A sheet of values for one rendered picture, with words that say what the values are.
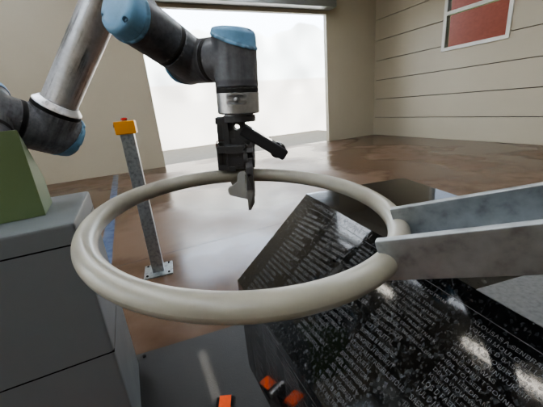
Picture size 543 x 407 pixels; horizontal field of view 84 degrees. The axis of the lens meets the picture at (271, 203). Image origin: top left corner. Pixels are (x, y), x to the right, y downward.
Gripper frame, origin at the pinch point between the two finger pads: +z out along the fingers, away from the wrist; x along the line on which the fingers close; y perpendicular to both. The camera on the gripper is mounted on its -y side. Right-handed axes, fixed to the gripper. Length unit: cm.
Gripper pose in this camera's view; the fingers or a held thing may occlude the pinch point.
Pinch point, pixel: (253, 200)
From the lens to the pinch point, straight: 72.8
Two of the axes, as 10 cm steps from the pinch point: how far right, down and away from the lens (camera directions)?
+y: -10.0, 0.4, -0.2
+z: 0.3, 9.4, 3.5
